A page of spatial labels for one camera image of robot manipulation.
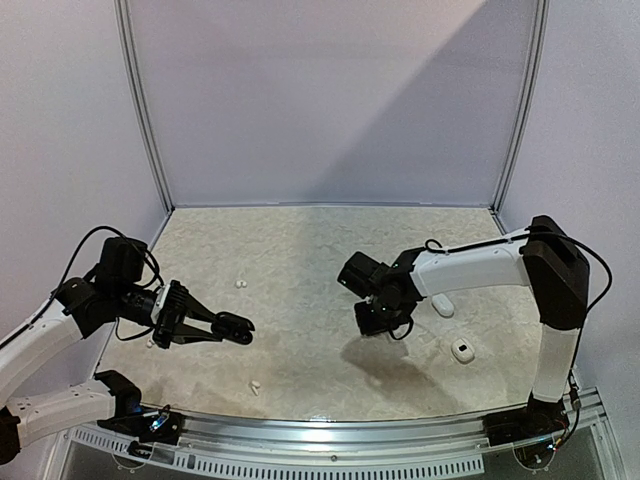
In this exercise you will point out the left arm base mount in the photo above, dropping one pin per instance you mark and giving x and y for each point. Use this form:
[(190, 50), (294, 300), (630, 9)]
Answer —
[(147, 425)]

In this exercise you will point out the white oval charging case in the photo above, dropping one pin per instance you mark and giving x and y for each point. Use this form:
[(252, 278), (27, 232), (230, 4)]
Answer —
[(443, 305)]

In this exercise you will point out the right aluminium frame post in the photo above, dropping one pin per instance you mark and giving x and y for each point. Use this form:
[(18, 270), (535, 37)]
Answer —
[(531, 69)]

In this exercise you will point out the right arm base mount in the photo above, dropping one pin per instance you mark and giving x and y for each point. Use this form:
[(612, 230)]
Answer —
[(535, 419)]

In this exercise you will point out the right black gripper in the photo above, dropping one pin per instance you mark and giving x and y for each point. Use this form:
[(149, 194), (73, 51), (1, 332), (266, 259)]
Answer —
[(372, 323)]

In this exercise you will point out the white case with black window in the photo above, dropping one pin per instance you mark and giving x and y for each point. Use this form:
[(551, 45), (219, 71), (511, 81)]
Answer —
[(462, 351)]

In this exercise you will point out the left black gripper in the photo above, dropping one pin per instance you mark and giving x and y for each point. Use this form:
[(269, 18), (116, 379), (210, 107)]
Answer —
[(170, 322)]

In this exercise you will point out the left aluminium frame post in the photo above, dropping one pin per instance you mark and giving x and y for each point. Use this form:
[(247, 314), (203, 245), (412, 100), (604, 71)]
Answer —
[(141, 109)]

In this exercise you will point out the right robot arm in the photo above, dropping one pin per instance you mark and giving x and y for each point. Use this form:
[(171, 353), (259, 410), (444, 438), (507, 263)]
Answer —
[(540, 259)]

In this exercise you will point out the black oval charging case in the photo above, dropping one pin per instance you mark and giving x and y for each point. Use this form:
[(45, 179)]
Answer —
[(234, 327)]

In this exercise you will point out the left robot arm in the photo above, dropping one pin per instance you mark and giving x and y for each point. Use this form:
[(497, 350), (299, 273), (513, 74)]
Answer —
[(76, 309)]

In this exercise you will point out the aluminium frame post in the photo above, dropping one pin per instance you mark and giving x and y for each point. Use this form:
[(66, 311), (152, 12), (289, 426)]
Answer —
[(141, 109), (531, 69)]

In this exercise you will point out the white stem earbud front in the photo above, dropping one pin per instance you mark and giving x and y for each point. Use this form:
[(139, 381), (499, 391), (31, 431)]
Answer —
[(255, 387)]

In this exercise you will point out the aluminium front rail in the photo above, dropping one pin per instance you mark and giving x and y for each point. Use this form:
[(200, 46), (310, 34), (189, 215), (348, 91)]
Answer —
[(450, 447)]

